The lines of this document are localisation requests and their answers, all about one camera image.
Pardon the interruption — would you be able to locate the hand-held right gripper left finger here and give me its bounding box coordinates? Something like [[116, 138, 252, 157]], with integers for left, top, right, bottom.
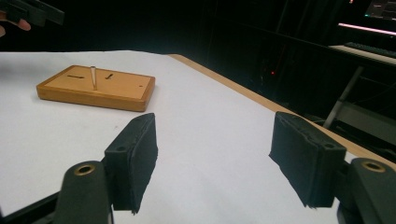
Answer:
[[103, 112, 159, 216]]

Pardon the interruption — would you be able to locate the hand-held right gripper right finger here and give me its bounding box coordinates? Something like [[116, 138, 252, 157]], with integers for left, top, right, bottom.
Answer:
[[268, 110, 347, 209]]

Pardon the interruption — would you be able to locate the wooden picture frame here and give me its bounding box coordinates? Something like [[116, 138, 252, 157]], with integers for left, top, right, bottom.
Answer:
[[35, 64, 156, 113]]

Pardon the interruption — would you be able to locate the white desk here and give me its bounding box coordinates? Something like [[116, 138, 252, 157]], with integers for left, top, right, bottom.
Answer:
[[322, 44, 396, 147]]

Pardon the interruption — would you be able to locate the white paper sheet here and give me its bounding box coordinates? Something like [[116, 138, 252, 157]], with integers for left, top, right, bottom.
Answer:
[[0, 49, 358, 224]]

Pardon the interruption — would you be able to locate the wooden table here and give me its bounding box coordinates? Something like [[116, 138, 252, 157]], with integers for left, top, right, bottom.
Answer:
[[167, 53, 396, 172]]

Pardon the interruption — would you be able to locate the black keyboard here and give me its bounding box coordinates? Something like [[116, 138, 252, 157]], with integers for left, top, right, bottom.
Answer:
[[343, 41, 396, 60]]

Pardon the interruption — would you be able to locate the computer monitor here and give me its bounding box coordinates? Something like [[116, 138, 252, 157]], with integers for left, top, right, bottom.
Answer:
[[363, 0, 396, 21]]

